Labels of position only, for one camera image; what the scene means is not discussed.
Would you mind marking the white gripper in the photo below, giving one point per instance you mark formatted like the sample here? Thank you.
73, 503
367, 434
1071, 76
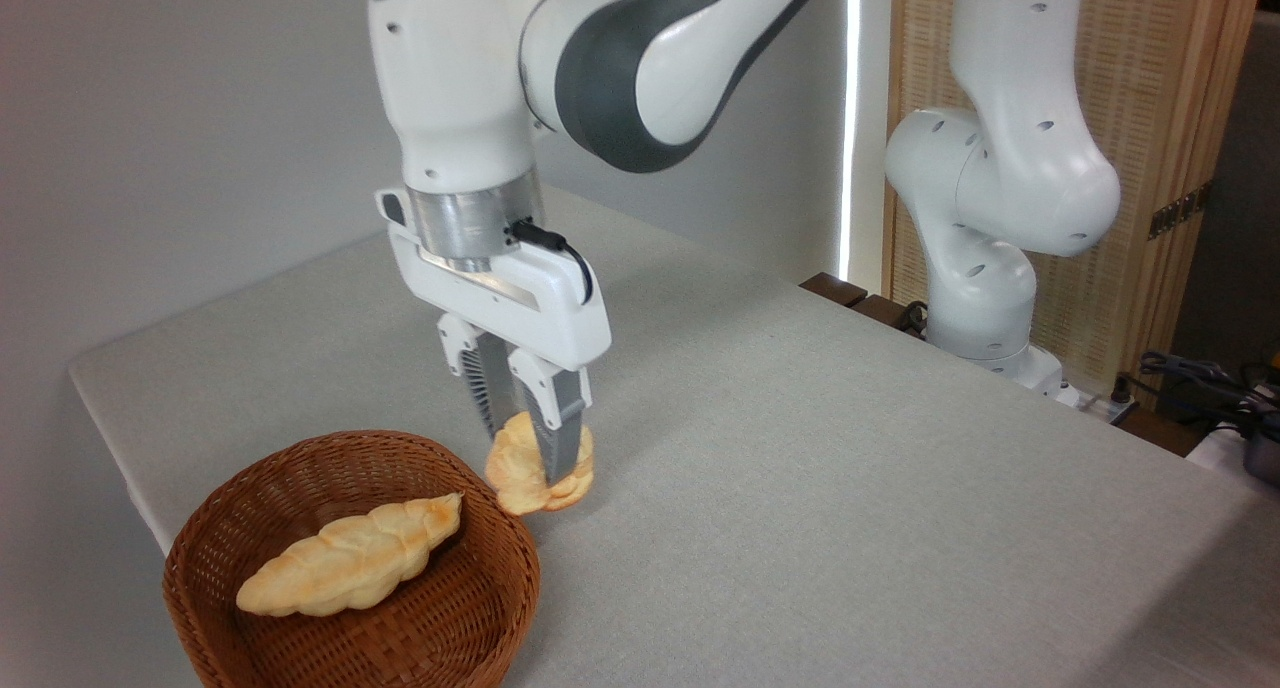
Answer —
550, 313

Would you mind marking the small round bread roll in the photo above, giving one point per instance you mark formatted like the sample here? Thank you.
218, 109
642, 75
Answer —
515, 473

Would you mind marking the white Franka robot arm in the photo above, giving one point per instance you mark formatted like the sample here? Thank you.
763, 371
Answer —
1010, 178

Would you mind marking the long twisted bread loaf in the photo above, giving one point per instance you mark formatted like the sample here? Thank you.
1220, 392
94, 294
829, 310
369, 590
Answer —
350, 563

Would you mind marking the brown woven wicker basket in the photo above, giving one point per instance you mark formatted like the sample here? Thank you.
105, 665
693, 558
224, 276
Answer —
470, 598

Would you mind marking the dark wooden block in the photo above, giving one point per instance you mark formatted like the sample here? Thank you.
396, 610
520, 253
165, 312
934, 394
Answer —
835, 288

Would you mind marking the white power strip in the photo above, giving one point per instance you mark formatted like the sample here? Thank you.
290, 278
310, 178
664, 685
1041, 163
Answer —
1095, 403

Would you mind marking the dark metal screen hinge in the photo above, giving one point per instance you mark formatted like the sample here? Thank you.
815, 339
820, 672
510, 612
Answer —
1178, 211

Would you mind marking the wooden woven folding screen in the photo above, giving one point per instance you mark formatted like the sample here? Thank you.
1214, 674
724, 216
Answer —
1160, 68

